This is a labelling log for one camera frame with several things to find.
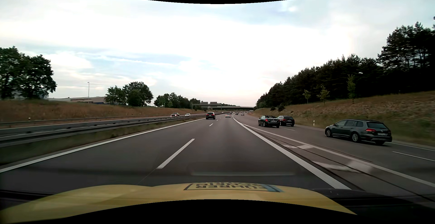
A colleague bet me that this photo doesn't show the concrete road bridge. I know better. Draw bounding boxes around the concrete road bridge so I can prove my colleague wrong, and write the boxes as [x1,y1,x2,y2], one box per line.
[191,104,255,112]

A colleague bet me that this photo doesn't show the grey asphalt road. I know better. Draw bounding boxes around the grey asphalt road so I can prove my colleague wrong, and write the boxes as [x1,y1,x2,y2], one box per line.
[0,112,435,208]

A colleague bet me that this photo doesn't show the black saloon car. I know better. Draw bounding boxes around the black saloon car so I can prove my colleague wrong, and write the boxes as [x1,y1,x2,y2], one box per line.
[258,115,281,129]

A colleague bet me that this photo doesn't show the black estate car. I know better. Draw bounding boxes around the black estate car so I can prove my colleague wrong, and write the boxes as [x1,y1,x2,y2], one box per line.
[277,115,295,127]

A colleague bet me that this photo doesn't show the group of green trees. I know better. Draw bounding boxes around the group of green trees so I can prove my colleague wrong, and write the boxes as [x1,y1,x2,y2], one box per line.
[104,81,208,111]

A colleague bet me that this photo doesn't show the road markings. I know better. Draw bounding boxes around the road markings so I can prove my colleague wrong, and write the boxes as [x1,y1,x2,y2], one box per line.
[0,114,435,190]

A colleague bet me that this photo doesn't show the car's own bonnet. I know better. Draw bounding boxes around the car's own bonnet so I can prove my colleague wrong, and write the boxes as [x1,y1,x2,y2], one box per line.
[0,182,357,224]

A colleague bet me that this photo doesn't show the low pale building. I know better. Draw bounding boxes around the low pale building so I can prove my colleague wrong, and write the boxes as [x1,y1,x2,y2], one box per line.
[46,96,107,105]

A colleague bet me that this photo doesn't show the wood of dark trees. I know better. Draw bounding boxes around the wood of dark trees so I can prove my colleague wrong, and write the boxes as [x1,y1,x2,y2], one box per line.
[255,17,435,110]

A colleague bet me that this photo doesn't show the dark grey estate car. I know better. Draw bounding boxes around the dark grey estate car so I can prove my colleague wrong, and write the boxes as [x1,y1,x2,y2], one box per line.
[324,119,393,146]

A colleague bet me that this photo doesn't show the dry grass field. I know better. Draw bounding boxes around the dry grass field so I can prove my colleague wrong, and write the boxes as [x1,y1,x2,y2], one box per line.
[0,99,204,123]

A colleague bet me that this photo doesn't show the dry grass bank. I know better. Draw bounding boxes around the dry grass bank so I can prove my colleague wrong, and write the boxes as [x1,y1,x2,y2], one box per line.
[251,91,435,147]

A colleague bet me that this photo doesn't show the large dark tree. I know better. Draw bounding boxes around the large dark tree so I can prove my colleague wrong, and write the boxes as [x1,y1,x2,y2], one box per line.
[0,46,58,100]

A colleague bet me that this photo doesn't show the metal guard rail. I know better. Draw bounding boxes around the metal guard rail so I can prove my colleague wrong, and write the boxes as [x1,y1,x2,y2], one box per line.
[0,112,221,149]

